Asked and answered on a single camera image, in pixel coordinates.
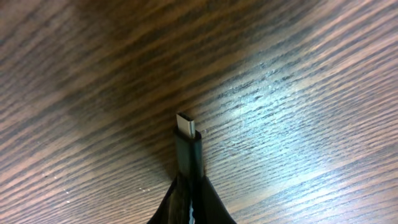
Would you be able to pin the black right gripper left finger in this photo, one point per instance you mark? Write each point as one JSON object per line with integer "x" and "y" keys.
{"x": 175, "y": 206}

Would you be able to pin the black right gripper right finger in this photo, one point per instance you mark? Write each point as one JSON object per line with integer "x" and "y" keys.
{"x": 212, "y": 209}

